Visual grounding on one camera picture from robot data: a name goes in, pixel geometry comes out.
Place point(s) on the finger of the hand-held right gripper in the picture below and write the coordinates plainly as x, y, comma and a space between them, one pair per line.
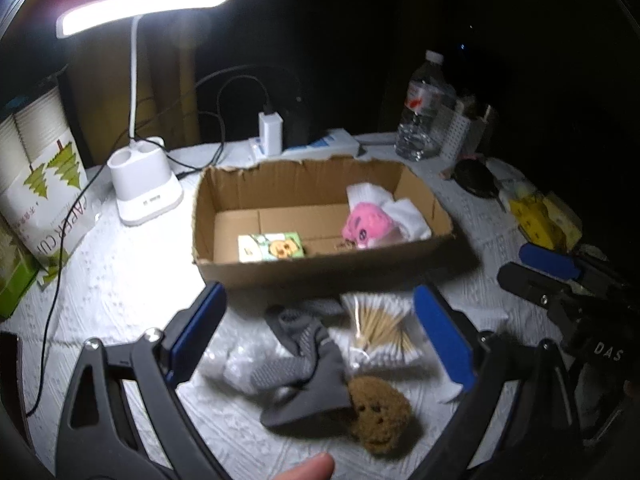
525, 280
547, 260

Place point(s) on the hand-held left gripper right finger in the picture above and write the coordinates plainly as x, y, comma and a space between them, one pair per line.
445, 340

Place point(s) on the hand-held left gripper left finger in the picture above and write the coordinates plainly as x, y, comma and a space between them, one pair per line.
197, 330

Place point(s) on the cotton swab bag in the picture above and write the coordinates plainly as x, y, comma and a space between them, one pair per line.
380, 330

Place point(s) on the brown plush toy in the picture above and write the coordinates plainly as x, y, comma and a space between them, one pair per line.
380, 415

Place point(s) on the grey sock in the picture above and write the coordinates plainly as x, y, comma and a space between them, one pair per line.
310, 385

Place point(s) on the brown cardboard box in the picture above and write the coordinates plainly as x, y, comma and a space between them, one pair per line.
325, 270

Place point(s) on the pink plush toy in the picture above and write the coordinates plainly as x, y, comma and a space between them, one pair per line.
367, 222

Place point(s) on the yellow tissue pack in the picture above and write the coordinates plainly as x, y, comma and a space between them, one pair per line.
562, 225

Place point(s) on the clear plastic bag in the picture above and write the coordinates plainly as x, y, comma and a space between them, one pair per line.
240, 365

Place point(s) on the white embossed tablecloth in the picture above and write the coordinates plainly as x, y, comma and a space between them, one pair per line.
125, 270

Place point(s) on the black round pouch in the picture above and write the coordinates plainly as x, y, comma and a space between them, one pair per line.
475, 177

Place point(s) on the small green printed packet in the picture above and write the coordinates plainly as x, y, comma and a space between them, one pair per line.
272, 247

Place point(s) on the white cloth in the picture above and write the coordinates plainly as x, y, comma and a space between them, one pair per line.
410, 217

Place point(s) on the white desk lamp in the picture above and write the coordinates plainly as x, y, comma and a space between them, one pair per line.
145, 195

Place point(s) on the white perforated basket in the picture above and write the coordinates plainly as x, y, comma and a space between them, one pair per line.
457, 132

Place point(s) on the clear water bottle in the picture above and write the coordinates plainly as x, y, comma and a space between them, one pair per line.
420, 120

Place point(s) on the green cardboard carton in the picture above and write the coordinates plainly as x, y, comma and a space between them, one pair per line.
12, 280

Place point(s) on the white charger plug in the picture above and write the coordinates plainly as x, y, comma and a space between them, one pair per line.
270, 132

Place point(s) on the paper cup package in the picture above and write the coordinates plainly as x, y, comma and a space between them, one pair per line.
45, 175

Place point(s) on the white power strip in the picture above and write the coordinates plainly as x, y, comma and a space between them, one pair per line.
330, 145

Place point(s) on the black power adapter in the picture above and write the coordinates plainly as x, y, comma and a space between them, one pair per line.
299, 127

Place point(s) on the yellow curtain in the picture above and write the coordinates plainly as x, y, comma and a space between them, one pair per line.
165, 85

